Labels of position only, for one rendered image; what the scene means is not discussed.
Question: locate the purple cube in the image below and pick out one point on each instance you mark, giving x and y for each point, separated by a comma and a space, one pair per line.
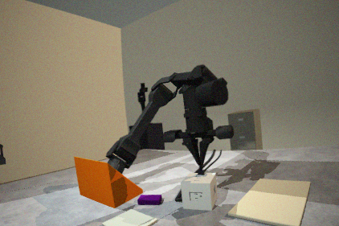
149, 199

